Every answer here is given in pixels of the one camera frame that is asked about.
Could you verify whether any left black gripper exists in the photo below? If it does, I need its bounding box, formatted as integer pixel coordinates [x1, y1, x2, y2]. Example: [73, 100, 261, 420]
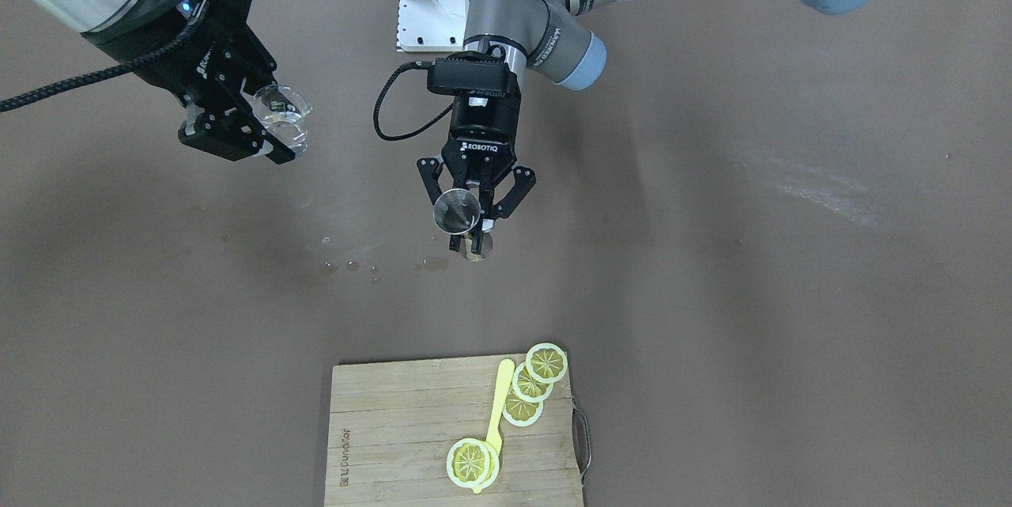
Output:
[417, 93, 536, 252]

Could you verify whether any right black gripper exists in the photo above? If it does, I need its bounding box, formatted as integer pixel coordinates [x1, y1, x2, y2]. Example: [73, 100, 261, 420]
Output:
[138, 17, 297, 165]

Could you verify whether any steel double jigger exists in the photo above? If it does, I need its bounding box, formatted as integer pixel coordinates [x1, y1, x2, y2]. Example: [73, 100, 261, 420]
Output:
[433, 187, 494, 262]

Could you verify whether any small clear glass cup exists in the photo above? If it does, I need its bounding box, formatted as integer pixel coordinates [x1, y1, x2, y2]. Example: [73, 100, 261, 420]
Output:
[251, 83, 314, 157]

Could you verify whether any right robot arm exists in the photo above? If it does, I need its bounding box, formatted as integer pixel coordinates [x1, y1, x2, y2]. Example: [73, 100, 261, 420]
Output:
[2, 0, 308, 164]

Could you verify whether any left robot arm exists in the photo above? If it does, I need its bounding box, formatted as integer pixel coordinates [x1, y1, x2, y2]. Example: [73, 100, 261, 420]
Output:
[402, 0, 870, 259]

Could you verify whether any wooden cutting board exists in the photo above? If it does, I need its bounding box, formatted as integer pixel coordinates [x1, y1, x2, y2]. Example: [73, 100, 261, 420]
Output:
[324, 355, 585, 506]

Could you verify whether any yellow plastic knife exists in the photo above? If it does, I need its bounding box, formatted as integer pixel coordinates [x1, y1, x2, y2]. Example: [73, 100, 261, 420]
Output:
[473, 358, 515, 495]

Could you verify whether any lemon slice on knife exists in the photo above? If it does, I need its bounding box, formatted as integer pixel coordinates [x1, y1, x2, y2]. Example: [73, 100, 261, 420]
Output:
[446, 437, 501, 494]

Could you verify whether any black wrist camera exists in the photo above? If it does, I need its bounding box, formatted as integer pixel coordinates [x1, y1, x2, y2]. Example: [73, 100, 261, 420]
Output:
[427, 51, 519, 97]

